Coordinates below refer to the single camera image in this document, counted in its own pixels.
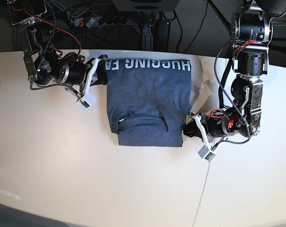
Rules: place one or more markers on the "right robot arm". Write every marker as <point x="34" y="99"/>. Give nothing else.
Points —
<point x="46" y="65"/>

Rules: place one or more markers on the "blue grey T-shirt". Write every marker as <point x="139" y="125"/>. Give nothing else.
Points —
<point x="148" y="101"/>

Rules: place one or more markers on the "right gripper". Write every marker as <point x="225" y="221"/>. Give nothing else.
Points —
<point x="77" y="73"/>

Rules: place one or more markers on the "aluminium table frame post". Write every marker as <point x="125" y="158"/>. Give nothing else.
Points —
<point x="145" y="21"/>

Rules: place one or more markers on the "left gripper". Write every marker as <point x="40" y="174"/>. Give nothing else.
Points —
<point x="214" y="127"/>

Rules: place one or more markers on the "black power adapter brick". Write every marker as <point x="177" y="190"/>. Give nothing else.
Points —
<point x="161" y="34"/>

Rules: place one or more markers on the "white power strip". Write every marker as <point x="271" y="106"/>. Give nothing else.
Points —
<point x="99" y="21"/>

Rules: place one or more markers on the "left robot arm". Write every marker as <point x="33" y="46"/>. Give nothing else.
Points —
<point x="240" y="87"/>

